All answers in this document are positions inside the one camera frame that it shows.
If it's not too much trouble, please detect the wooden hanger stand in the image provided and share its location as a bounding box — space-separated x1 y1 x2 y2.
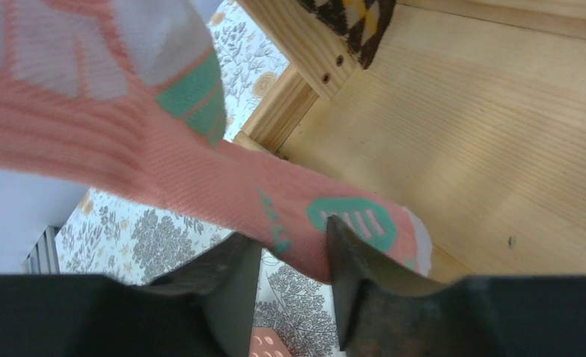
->
239 1 586 280

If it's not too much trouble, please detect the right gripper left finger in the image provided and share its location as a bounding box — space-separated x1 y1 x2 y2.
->
146 232 262 356

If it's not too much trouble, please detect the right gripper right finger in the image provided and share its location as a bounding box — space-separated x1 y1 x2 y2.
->
326 216 451 356

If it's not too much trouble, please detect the pink sock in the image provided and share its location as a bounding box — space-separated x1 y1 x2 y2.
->
0 1 432 282

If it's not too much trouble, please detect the brown argyle sock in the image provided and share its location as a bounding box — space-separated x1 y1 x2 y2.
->
297 0 396 69

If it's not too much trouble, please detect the pink plastic basket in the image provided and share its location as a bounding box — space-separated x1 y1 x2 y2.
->
248 327 292 357

